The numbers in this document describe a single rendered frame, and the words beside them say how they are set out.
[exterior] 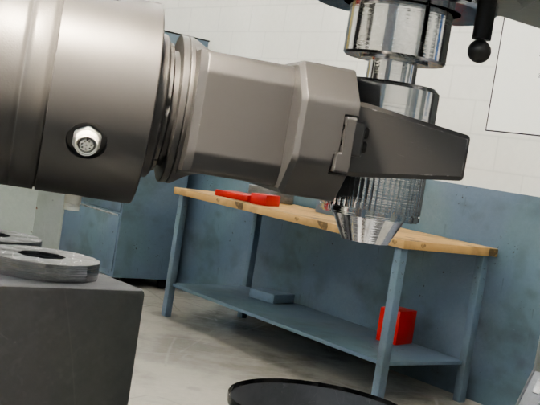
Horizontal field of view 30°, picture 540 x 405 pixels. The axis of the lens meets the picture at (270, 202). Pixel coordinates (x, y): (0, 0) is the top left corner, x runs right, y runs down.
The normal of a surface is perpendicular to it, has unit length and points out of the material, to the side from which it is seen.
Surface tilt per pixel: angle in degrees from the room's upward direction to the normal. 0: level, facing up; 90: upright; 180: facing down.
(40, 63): 82
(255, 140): 90
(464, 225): 90
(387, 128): 90
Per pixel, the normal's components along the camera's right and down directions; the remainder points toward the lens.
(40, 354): 0.62, 0.14
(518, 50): -0.78, -0.09
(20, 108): 0.17, 0.33
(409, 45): 0.16, 0.07
